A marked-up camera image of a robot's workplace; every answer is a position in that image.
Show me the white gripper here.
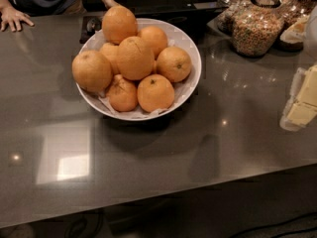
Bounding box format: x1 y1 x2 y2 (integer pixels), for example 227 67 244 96
279 65 317 132

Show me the large orange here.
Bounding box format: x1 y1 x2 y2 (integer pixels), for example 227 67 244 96
117 36 155 80

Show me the white ceramic bowl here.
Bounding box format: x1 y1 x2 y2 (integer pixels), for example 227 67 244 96
77 18 201 121

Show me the front right orange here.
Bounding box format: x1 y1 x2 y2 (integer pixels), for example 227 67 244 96
137 74 174 113

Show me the back right orange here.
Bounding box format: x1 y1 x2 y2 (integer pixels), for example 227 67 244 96
138 26 168 58

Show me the front left orange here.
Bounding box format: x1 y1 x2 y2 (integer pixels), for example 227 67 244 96
106 74 138 112

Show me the hidden middle left orange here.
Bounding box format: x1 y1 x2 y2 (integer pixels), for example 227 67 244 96
99 43 119 74

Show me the top back orange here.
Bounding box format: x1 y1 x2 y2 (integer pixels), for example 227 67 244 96
102 6 138 45

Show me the person's bare hand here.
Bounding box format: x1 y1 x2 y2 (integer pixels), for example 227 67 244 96
1 6 35 32

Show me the small glass jar behind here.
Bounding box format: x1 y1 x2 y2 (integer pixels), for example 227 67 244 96
216 5 240 35

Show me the black floor cable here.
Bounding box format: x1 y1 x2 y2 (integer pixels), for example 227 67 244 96
227 211 317 238

